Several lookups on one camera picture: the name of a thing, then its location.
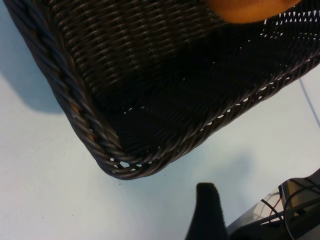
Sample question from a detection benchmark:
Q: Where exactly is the thin black wire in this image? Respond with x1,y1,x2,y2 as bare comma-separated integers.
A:
260,199,285,222

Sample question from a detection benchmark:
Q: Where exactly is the orange fruit with knobbly top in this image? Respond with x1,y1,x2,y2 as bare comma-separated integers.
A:
206,0,302,25

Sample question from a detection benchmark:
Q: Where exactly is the thin red wire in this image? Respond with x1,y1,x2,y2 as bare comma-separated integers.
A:
268,196,285,216

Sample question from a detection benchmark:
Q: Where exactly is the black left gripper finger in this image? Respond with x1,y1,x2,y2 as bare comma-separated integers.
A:
184,182,229,240

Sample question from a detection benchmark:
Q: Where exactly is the dark brown wicker basket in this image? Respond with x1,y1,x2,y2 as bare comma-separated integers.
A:
4,0,320,181

